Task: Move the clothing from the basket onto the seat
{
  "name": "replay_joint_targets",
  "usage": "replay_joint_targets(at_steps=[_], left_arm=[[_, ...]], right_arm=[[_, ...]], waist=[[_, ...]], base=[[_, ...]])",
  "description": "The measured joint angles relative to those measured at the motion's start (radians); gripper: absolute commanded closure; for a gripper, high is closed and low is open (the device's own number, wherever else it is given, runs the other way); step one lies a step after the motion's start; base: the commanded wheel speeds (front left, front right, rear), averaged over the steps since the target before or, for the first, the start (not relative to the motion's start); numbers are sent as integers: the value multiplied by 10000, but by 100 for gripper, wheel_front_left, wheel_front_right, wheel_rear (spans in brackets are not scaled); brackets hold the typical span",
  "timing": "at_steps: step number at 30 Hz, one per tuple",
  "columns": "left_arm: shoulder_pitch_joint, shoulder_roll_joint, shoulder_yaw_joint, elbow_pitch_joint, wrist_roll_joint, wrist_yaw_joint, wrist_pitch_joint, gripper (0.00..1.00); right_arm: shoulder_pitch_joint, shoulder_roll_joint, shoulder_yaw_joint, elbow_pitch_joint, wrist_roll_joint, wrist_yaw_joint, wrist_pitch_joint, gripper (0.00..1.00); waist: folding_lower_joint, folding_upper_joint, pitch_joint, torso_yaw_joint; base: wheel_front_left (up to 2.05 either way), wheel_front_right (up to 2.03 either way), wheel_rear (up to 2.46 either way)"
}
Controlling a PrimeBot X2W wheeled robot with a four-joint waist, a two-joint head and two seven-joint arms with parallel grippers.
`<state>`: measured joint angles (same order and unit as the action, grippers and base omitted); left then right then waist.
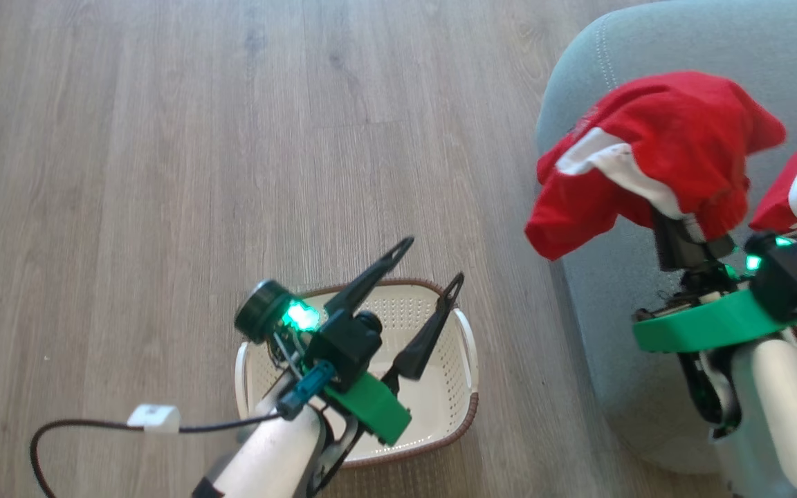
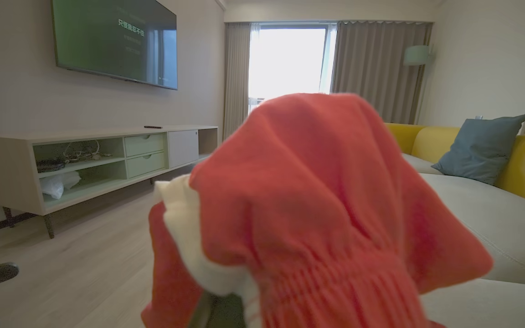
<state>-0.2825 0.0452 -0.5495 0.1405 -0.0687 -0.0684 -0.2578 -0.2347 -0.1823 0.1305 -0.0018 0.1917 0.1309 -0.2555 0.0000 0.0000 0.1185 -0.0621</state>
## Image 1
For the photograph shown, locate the left cable white tag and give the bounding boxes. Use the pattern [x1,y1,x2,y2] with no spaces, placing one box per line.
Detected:
[127,405,182,434]

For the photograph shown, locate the red shorts with white stripes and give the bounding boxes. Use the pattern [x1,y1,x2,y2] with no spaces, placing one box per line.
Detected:
[524,71,787,261]

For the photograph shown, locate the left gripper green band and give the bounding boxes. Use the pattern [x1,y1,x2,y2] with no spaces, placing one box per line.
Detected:
[321,237,466,448]

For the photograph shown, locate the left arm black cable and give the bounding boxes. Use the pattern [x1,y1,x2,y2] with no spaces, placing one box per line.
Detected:
[29,360,337,497]

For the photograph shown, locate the grey fabric sofa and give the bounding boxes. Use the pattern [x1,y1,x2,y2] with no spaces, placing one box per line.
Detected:
[535,0,797,474]

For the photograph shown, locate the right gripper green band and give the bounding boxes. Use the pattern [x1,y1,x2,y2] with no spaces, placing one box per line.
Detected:
[632,210,797,355]

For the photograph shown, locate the white perforated laundry basket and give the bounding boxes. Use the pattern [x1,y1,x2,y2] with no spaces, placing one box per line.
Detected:
[235,278,479,470]

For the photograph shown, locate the left black cylinder green light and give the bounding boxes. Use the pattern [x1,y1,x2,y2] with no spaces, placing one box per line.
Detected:
[234,279,322,345]

